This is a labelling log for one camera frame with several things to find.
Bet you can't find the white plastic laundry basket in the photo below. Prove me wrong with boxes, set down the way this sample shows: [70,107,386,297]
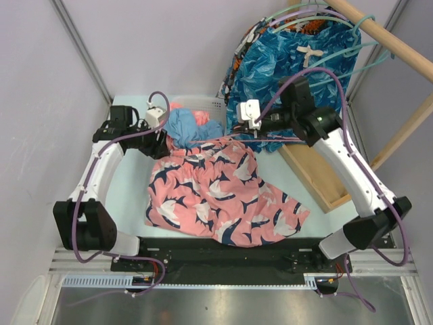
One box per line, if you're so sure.
[172,95,227,133]

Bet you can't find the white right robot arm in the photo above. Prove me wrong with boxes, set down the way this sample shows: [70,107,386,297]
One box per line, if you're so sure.
[233,76,412,272]

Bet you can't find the white drawstring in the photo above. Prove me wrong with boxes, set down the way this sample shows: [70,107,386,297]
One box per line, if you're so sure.
[296,45,324,68]

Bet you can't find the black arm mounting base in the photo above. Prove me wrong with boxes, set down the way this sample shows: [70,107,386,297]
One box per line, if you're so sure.
[111,236,396,295]

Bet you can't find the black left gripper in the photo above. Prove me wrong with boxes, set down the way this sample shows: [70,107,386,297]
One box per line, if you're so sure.
[128,119,170,160]

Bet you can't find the purple hanger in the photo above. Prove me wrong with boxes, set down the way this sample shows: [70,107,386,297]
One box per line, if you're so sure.
[265,8,354,30]

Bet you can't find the pink shark print shorts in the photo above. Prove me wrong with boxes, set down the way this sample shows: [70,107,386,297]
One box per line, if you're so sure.
[145,139,310,248]

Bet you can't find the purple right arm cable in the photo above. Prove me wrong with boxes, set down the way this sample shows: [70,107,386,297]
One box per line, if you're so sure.
[255,66,412,312]

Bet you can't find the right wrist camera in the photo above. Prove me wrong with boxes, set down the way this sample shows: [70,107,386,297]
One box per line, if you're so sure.
[236,100,261,130]

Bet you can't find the wooden hanging rod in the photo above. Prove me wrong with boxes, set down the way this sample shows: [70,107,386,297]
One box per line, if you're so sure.
[326,0,432,83]

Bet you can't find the aluminium corner post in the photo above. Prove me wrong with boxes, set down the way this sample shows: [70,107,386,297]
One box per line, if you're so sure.
[49,0,113,105]

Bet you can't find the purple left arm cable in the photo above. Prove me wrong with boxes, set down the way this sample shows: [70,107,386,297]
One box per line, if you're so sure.
[64,90,170,307]

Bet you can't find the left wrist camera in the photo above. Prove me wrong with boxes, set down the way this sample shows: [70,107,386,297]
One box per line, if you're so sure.
[145,101,167,129]

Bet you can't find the wooden rack base frame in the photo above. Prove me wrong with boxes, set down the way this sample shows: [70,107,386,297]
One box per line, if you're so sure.
[278,144,351,213]

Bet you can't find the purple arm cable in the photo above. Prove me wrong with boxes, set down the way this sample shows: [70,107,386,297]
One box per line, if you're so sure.
[64,90,170,307]
[255,66,412,312]

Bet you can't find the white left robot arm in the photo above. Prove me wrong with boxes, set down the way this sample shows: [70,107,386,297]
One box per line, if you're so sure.
[53,106,168,271]

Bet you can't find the white cable duct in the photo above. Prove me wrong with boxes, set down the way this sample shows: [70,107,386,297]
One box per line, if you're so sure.
[62,273,321,290]

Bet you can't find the mint green hanger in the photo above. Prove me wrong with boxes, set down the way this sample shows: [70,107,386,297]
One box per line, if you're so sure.
[265,3,347,26]

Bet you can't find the blue shark print shorts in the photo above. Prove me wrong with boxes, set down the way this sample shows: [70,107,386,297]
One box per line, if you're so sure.
[226,21,357,133]

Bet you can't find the pink wire hanger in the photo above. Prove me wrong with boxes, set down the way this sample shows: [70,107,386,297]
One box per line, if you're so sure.
[189,134,304,144]

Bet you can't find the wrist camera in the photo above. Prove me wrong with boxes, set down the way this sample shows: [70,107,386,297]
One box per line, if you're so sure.
[145,101,167,129]
[236,100,261,130]

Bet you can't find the light blue garment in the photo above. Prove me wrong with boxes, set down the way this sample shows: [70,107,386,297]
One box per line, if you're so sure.
[164,108,224,149]

